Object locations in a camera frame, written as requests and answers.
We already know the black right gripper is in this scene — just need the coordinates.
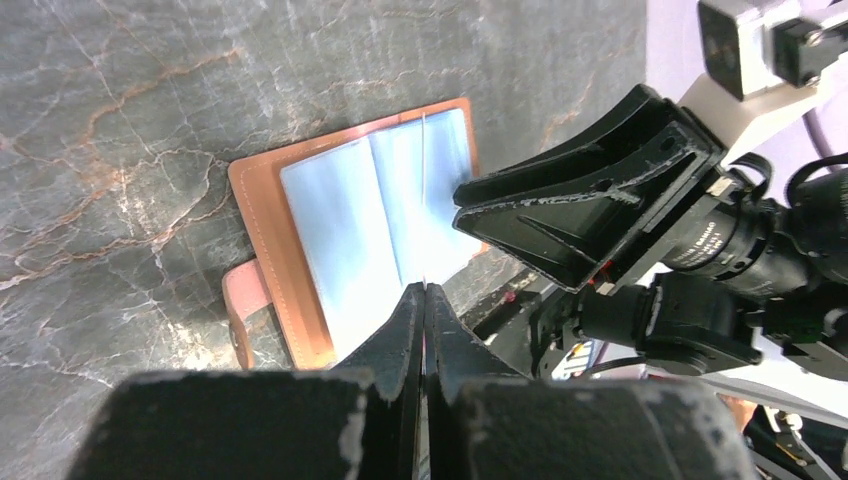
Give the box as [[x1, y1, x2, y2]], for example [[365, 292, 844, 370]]
[[453, 84, 749, 295]]

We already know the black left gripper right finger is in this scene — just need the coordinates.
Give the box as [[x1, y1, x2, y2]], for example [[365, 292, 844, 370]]
[[424, 284, 757, 479]]

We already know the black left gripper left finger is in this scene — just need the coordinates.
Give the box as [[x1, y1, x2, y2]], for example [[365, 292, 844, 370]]
[[68, 283, 426, 479]]

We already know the orange leather card holder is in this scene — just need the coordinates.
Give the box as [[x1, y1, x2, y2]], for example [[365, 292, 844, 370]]
[[222, 97, 486, 369]]

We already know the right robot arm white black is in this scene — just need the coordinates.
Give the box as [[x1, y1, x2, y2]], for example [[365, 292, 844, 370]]
[[453, 85, 847, 380]]

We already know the person in background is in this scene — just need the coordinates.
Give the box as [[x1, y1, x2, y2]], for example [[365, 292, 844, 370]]
[[718, 394, 759, 432]]

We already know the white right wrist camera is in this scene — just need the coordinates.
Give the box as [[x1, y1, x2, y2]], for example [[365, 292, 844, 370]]
[[679, 1, 847, 162]]

